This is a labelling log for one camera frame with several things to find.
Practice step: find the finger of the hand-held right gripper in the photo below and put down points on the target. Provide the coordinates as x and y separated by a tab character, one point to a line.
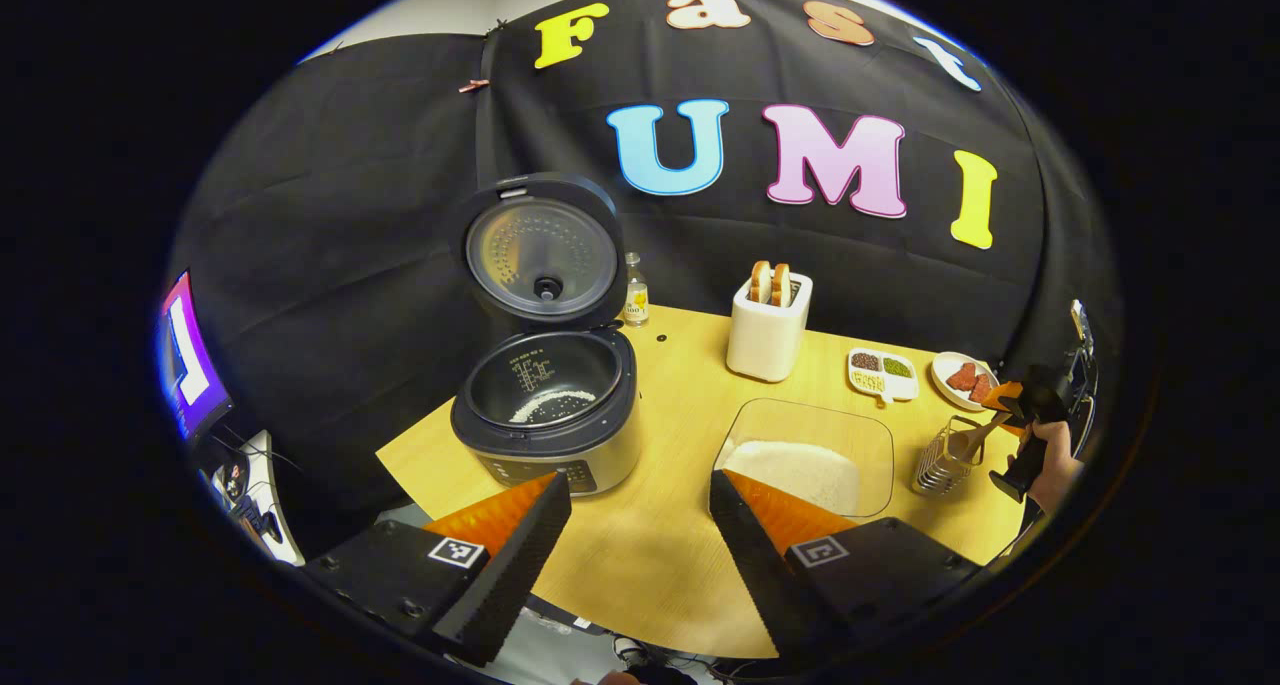
1003	397

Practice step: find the white divided bean dish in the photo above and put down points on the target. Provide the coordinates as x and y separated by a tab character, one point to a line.
883	377

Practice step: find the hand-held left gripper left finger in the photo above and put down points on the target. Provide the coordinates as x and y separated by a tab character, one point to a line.
520	555

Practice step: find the white toaster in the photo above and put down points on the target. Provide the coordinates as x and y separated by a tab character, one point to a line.
768	340

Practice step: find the red meat piece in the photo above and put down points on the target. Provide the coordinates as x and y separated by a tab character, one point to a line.
982	388
962	376

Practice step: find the glass bottle yellow label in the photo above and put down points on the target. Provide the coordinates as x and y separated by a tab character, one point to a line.
636	300

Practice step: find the white side desk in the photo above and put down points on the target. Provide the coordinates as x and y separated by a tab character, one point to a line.
265	505

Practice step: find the pink cloth clip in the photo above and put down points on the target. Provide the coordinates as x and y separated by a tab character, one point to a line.
474	86

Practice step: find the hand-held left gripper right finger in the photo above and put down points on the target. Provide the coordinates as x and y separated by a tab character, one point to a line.
755	565

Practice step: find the computer monitor purple screen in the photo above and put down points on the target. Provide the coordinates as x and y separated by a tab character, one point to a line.
190	365

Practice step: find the wooden spoon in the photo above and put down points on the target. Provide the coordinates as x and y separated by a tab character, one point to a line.
975	440

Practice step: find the round white plate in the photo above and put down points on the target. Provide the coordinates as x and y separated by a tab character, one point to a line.
945	385

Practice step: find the black backdrop cloth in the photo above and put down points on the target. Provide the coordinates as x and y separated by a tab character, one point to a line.
340	215

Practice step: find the toasted bread slice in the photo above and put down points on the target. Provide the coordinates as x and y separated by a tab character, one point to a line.
761	282
781	285

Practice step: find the dark grey rice cooker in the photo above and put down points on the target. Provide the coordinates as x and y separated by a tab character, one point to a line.
560	460

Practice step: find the clear rice container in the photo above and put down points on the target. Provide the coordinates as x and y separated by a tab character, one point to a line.
800	420

